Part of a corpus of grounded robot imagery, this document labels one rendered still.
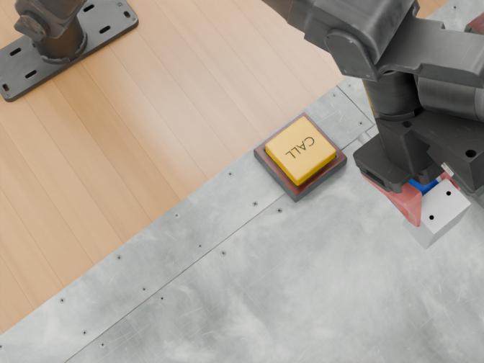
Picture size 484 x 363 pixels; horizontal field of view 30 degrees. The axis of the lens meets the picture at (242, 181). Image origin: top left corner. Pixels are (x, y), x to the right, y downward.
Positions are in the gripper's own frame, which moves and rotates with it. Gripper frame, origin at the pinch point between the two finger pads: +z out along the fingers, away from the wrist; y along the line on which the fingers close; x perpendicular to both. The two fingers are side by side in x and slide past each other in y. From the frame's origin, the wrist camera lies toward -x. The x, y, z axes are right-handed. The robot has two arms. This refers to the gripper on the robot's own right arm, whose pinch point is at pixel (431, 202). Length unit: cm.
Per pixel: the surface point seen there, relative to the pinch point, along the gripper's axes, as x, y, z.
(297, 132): 21.8, -1.6, 1.6
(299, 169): 18.6, -4.4, 3.4
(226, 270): 17.6, -17.9, 8.2
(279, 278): 13.6, -13.9, 10.3
